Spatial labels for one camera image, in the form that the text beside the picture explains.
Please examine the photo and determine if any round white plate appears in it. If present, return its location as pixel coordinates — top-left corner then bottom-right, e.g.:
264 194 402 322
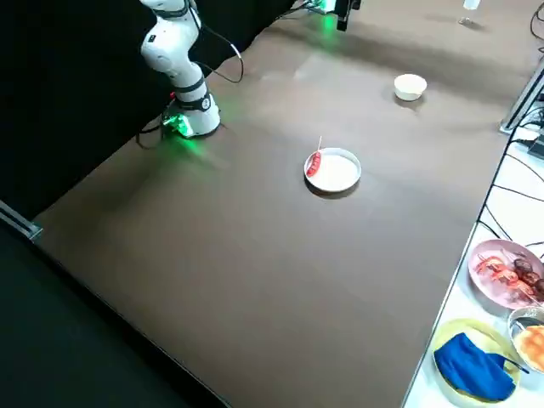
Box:
303 147 362 196

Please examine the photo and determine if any white bowl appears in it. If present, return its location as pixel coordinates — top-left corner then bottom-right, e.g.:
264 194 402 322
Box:
393 73 428 102

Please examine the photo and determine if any clear glass bowl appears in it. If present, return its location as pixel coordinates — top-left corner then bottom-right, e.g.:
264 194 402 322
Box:
507 303 544 375

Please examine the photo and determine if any grilled shrimp skewer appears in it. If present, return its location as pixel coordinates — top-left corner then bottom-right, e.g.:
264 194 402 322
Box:
475 252 535 298

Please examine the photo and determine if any pink plate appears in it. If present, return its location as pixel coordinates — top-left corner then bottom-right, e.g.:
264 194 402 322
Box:
467 239 544 309

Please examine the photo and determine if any dark mushroom skewer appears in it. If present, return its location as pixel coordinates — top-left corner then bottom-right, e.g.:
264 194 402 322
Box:
513 258 544 298

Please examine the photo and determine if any yellow plate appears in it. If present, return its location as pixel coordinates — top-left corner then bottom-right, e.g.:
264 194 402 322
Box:
432 318 522 408

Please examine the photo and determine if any blue cloth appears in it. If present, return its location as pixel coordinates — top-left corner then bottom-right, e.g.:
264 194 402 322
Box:
433 332 530 403

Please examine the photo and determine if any golden bread piece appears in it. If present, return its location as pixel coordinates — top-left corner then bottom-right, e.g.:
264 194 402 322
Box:
516 325 544 371

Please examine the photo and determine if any aluminium post with bracket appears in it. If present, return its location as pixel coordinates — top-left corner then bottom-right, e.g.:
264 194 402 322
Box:
500 63 544 131

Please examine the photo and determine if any black desk cable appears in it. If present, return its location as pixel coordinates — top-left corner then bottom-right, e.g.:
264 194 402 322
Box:
475 105 544 256

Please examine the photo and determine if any aluminium frame rail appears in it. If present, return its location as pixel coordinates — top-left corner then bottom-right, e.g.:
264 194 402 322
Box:
0 201 43 240

